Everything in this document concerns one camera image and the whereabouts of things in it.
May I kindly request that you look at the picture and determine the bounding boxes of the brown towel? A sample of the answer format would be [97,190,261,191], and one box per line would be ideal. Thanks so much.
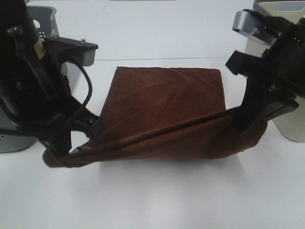
[42,67,267,168]

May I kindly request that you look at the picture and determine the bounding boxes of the grey perforated plastic basket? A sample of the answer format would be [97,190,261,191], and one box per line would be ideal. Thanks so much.
[0,0,72,152]

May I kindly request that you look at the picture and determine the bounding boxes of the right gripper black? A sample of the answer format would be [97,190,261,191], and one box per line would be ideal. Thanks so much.
[226,18,305,134]

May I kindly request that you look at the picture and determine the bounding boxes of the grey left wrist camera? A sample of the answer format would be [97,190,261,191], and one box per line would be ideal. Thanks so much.
[43,37,99,66]

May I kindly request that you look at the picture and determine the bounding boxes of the beige basket with grey rim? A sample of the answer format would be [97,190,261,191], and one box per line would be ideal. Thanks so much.
[245,0,305,142]

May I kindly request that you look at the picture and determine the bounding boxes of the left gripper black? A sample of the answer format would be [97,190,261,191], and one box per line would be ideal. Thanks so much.
[0,35,105,156]

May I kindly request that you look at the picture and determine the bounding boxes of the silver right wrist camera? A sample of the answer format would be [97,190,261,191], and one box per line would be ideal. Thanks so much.
[232,10,292,46]

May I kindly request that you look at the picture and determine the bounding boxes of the black cable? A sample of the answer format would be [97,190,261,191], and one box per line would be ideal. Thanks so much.
[9,61,93,127]

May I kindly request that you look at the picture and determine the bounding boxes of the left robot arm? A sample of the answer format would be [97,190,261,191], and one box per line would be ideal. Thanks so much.
[0,0,267,167]

